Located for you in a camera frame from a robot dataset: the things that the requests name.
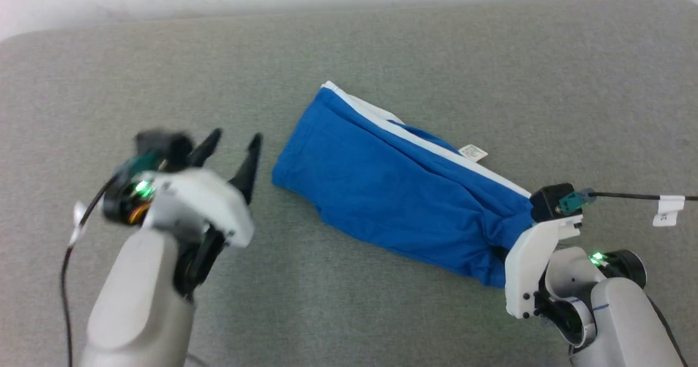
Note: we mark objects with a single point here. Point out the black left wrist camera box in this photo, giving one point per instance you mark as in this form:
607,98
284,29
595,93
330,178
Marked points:
169,146

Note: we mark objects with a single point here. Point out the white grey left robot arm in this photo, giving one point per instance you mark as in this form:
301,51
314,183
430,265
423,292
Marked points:
136,301

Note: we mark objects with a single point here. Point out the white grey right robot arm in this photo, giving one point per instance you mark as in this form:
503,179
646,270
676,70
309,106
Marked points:
621,323

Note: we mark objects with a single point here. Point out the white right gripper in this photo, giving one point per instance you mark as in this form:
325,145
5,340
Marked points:
523,269

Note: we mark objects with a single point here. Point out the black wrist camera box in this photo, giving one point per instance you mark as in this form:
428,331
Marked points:
548,203
169,146

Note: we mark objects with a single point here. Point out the blue shorts with white trim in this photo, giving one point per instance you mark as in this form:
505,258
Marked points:
381,181

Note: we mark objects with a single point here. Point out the grey fabric sofa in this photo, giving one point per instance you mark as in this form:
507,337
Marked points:
381,312

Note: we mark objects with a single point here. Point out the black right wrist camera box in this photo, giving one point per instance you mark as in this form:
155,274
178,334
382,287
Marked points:
548,203

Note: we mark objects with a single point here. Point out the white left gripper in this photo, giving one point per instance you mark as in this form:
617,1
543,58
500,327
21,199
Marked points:
202,198

